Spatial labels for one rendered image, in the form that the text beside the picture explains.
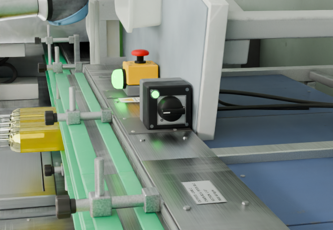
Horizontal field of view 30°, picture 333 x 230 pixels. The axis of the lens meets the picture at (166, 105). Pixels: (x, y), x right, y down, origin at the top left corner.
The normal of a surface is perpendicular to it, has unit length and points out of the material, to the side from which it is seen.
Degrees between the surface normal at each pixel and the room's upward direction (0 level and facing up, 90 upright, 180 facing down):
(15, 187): 90
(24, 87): 90
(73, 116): 90
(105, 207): 90
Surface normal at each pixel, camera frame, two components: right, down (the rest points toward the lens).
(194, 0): -0.98, 0.04
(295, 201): 0.00, -0.97
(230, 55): 0.21, 0.47
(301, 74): 0.22, 0.22
